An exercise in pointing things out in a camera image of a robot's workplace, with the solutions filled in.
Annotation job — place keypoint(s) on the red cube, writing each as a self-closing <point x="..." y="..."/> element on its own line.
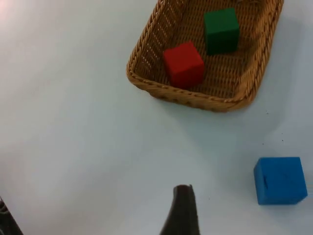
<point x="183" y="64"/>

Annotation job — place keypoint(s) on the light brown wicker basket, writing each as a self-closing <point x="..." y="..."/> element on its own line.
<point x="220" y="73"/>

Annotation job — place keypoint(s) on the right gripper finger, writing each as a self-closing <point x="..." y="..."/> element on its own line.
<point x="182" y="213"/>

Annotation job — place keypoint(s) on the green cube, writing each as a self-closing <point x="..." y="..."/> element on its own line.
<point x="221" y="31"/>

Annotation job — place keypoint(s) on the blue cube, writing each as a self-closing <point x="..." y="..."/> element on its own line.
<point x="280" y="181"/>

